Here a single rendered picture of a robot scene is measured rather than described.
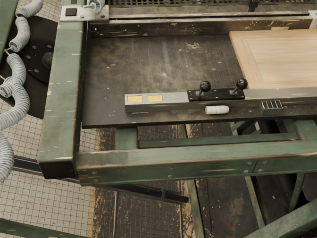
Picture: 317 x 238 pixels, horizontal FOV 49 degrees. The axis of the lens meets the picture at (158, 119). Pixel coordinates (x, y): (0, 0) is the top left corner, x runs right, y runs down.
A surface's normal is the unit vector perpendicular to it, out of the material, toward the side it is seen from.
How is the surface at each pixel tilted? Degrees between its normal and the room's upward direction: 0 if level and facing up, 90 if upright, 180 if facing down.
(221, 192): 0
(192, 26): 90
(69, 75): 60
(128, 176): 90
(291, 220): 0
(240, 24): 90
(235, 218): 0
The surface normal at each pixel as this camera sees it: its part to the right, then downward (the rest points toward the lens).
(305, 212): -0.84, -0.28
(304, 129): 0.04, -0.64
